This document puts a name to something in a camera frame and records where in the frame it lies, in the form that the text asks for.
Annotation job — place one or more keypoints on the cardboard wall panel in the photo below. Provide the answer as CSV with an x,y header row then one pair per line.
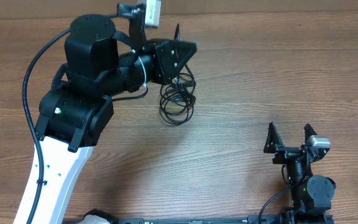
x,y
42,9

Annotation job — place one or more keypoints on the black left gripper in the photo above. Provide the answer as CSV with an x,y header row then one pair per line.
x,y
164,69

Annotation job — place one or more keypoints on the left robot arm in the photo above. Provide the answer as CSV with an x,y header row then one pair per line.
x,y
102,63

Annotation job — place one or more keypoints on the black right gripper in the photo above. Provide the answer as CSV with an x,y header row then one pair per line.
x,y
273,144

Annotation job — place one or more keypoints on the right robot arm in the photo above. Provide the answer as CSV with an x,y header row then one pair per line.
x,y
311,194

